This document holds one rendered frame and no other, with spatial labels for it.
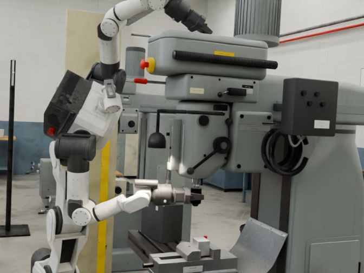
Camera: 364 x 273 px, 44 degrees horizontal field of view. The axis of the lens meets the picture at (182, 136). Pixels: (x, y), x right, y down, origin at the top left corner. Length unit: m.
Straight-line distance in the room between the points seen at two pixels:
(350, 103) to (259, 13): 0.61
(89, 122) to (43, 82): 8.87
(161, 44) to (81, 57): 1.81
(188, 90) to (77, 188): 0.61
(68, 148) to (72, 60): 1.71
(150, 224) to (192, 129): 0.74
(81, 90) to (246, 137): 0.73
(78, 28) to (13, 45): 7.32
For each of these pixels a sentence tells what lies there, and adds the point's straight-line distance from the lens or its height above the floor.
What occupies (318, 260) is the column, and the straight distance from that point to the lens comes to 2.08.
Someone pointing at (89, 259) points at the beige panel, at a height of 0.40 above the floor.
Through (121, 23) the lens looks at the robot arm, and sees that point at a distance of 1.99.
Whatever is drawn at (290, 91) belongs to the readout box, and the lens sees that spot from 1.70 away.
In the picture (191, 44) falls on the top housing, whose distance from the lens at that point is 1.75.
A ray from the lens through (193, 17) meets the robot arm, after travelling 1.87.
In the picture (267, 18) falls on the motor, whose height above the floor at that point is 1.99.
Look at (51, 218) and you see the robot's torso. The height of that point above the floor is 1.03.
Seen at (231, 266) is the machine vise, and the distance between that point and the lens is 1.93.
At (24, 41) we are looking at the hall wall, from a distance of 10.83.
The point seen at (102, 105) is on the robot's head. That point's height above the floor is 1.59.
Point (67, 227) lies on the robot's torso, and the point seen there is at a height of 0.99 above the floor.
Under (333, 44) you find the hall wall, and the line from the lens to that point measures 7.78.
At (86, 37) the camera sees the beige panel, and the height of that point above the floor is 2.11.
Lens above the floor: 1.58
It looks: 3 degrees down
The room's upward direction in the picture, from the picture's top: 3 degrees clockwise
